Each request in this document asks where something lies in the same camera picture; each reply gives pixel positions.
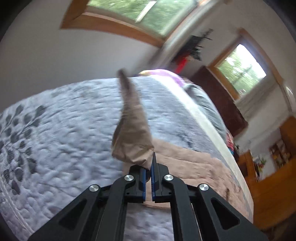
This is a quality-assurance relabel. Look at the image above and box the beige quilted jacket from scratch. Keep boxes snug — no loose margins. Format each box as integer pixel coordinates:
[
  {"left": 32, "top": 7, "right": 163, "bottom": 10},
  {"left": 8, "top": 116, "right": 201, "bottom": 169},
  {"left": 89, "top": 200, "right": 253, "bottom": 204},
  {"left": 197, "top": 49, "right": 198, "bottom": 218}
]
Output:
[{"left": 112, "top": 70, "right": 253, "bottom": 221}]

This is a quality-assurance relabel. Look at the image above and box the coat rack with clothes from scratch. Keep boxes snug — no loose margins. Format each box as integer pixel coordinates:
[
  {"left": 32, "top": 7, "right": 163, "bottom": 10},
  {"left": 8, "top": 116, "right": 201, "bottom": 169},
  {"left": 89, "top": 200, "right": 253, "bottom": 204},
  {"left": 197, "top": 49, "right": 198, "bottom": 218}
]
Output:
[{"left": 172, "top": 28, "right": 213, "bottom": 74}]

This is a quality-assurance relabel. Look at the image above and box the wooden desk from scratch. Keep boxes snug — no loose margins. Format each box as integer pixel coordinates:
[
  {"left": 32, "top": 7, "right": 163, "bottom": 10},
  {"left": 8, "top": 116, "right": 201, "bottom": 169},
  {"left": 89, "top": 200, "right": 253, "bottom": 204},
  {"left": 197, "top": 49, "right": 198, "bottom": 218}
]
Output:
[{"left": 237, "top": 150, "right": 257, "bottom": 186}]

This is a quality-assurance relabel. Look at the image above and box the wooden wardrobe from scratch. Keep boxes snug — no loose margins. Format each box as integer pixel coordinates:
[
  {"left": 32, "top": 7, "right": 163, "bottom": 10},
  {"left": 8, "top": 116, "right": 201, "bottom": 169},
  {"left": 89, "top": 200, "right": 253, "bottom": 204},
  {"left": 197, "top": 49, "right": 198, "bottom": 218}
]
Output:
[{"left": 250, "top": 116, "right": 296, "bottom": 230}]

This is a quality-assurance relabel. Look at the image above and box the red patterned cloth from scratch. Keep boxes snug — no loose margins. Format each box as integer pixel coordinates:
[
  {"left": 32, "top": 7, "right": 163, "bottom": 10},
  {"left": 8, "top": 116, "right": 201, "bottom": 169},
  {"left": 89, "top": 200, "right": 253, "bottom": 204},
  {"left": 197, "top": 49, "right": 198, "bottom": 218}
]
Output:
[{"left": 226, "top": 131, "right": 234, "bottom": 155}]

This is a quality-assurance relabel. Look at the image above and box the grey floral quilted bedspread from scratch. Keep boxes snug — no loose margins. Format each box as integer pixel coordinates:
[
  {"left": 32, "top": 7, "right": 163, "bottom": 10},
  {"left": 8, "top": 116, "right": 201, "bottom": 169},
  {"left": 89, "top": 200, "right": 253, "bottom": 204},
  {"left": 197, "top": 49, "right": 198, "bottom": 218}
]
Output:
[{"left": 1, "top": 75, "right": 221, "bottom": 240}]

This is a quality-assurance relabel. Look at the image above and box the dark wooden headboard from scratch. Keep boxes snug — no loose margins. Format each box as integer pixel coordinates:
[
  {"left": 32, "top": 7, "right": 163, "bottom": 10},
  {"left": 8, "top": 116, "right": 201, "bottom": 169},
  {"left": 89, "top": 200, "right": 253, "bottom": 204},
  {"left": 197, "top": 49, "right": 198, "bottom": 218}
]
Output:
[{"left": 191, "top": 66, "right": 248, "bottom": 137}]

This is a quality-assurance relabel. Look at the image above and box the grey pillow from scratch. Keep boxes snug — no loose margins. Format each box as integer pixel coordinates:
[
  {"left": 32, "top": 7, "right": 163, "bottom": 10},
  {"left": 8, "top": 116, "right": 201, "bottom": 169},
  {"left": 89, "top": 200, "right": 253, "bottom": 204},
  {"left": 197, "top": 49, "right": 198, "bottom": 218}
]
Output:
[{"left": 183, "top": 84, "right": 227, "bottom": 142}]

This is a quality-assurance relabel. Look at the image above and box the striped grey curtain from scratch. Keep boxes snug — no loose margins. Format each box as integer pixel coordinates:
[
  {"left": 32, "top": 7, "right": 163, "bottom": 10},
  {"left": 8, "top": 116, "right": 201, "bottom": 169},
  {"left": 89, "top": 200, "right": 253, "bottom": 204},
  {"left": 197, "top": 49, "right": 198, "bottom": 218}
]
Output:
[{"left": 234, "top": 80, "right": 278, "bottom": 121}]

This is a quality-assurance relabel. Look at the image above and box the window above headboard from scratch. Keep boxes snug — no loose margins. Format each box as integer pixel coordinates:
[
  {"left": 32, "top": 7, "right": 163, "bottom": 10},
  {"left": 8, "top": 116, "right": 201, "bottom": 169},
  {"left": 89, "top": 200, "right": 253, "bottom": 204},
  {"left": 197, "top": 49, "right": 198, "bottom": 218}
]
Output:
[{"left": 207, "top": 28, "right": 283, "bottom": 100}]

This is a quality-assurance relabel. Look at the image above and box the light side curtain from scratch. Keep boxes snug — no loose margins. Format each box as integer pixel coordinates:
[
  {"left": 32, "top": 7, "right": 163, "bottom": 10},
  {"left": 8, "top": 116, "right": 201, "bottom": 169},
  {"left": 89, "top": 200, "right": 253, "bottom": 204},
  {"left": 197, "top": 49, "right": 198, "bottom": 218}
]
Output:
[{"left": 148, "top": 35, "right": 187, "bottom": 69}]

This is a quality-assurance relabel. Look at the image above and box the large side window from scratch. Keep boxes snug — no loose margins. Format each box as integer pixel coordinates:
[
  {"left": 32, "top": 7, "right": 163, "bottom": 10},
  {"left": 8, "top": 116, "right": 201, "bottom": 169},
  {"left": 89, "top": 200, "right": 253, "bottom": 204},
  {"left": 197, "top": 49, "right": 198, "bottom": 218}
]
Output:
[{"left": 61, "top": 0, "right": 206, "bottom": 47}]

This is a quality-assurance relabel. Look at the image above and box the wall shelf with items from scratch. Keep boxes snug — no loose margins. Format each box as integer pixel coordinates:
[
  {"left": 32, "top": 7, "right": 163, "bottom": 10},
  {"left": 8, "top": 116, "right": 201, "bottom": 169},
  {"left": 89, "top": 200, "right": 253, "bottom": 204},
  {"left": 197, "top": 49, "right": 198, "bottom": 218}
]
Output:
[{"left": 269, "top": 139, "right": 291, "bottom": 169}]

